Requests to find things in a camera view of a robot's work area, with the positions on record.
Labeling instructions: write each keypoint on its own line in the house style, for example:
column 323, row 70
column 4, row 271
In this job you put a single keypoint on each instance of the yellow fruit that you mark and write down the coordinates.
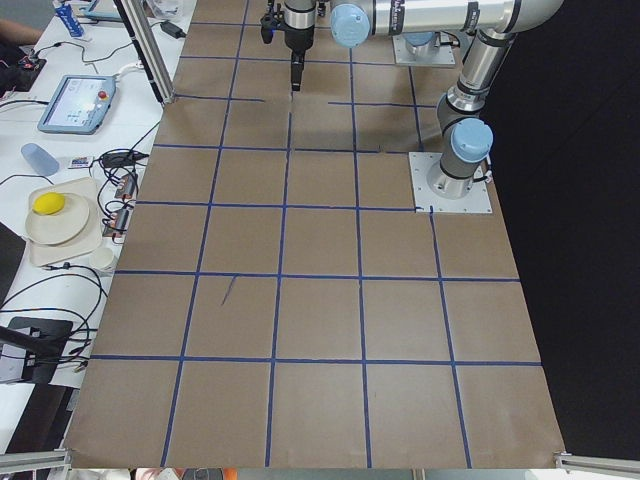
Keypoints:
column 49, row 203

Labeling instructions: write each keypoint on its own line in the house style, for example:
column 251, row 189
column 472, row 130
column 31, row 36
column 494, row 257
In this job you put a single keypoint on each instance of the black laptop charger brick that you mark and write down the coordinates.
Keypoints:
column 172, row 30

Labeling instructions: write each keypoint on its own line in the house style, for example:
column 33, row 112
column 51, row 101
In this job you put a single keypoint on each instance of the beige plate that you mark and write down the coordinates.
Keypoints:
column 62, row 226

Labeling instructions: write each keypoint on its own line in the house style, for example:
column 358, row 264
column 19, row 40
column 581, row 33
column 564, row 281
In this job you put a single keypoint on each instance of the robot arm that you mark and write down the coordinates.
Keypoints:
column 494, row 25
column 421, row 43

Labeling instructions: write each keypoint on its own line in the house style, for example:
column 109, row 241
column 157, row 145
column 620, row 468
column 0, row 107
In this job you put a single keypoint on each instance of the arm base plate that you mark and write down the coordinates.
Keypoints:
column 435, row 192
column 443, row 57

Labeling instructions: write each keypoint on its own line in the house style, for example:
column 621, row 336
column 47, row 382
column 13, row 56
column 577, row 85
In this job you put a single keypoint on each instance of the blue box carton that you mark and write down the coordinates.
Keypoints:
column 65, row 13

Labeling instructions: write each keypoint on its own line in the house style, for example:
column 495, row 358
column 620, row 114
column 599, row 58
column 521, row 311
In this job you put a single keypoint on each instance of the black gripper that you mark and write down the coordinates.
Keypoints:
column 298, row 39

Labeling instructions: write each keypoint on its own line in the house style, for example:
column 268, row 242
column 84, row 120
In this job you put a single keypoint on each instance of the power strip with plugs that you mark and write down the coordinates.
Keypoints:
column 119, row 209

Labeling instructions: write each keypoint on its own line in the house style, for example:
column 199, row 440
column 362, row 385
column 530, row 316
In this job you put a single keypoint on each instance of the beige serving tray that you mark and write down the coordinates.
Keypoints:
column 89, row 238

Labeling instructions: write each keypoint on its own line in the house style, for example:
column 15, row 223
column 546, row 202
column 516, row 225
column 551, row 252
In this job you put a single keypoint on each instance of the teach pendant tablet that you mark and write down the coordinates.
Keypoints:
column 79, row 105

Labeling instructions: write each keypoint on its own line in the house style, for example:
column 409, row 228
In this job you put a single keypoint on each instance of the blue plastic cup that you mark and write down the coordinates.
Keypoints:
column 41, row 161

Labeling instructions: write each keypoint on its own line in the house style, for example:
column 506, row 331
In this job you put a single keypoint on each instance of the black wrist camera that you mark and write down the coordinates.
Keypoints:
column 271, row 21

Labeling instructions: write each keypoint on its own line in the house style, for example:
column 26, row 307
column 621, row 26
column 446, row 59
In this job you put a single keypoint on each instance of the aluminium frame post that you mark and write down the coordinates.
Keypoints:
column 137, row 25

